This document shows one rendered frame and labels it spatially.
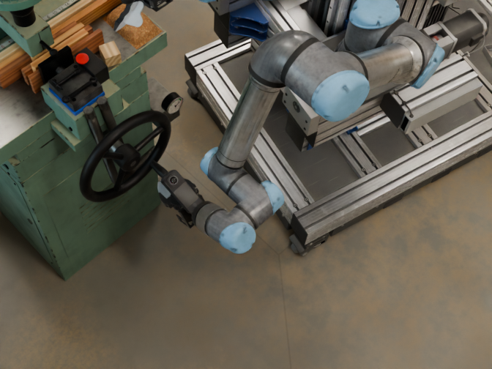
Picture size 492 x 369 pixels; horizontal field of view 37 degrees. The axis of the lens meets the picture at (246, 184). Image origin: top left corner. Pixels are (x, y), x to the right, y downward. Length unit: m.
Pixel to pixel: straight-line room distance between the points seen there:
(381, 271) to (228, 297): 0.55
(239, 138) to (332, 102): 0.30
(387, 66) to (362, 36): 0.23
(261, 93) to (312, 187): 0.97
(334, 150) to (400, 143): 0.24
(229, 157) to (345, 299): 1.02
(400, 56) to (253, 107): 0.37
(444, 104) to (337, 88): 0.74
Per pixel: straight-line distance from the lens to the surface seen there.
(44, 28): 1.86
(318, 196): 2.53
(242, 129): 1.68
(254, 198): 1.75
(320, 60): 1.50
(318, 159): 2.60
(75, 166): 2.12
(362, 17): 1.88
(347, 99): 1.50
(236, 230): 1.70
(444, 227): 2.82
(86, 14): 2.00
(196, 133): 2.87
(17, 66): 1.92
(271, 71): 1.56
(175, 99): 2.12
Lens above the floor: 2.43
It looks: 62 degrees down
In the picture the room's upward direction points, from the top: 6 degrees clockwise
